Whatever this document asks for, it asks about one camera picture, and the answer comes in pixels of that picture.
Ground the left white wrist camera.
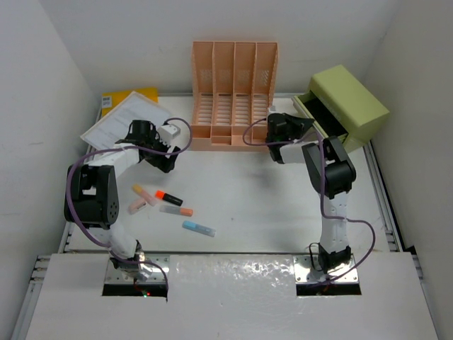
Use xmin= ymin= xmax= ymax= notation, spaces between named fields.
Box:
xmin=157 ymin=124 xmax=180 ymax=146

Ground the yellow folder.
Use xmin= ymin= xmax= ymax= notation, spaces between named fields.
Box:
xmin=101 ymin=87 xmax=159 ymax=118

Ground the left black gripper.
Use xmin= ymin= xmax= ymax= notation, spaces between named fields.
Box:
xmin=144 ymin=131 xmax=178 ymax=172

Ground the clear mesh document pouch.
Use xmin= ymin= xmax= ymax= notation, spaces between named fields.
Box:
xmin=81 ymin=91 xmax=171 ymax=150

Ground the blue capped highlighter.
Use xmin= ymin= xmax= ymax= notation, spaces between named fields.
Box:
xmin=182 ymin=221 xmax=216 ymax=237

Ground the yellow capped pink highlighter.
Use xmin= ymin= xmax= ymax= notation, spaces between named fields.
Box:
xmin=132 ymin=184 xmax=157 ymax=206

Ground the green drawer cabinet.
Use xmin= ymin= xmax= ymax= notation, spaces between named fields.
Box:
xmin=292 ymin=65 xmax=390 ymax=152

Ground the orange black highlighter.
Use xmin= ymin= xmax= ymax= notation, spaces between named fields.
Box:
xmin=155 ymin=191 xmax=183 ymax=206

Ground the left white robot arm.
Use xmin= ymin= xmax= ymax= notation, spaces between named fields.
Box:
xmin=64 ymin=120 xmax=182 ymax=282

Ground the orange capped grey highlighter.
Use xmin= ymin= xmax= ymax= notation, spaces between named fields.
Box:
xmin=159 ymin=205 xmax=193 ymax=217

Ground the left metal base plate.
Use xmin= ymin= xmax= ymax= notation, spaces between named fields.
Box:
xmin=104 ymin=258 xmax=165 ymax=284

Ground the pink desktop file organizer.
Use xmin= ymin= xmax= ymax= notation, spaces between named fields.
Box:
xmin=191 ymin=41 xmax=279 ymax=152

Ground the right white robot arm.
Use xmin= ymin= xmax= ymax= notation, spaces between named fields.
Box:
xmin=265 ymin=113 xmax=357 ymax=273

